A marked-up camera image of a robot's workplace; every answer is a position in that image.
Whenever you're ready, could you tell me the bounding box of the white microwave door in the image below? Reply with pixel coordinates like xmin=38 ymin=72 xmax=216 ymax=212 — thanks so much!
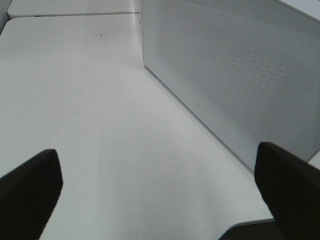
xmin=141 ymin=0 xmax=320 ymax=168

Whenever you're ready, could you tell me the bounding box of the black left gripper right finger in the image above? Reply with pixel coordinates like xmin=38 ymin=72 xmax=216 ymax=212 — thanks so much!
xmin=254 ymin=142 xmax=320 ymax=240

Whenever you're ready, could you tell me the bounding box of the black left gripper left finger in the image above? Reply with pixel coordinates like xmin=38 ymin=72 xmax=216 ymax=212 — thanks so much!
xmin=0 ymin=149 xmax=63 ymax=240

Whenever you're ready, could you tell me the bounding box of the white microwave oven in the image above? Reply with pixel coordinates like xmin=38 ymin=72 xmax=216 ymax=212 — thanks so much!
xmin=279 ymin=0 xmax=320 ymax=24

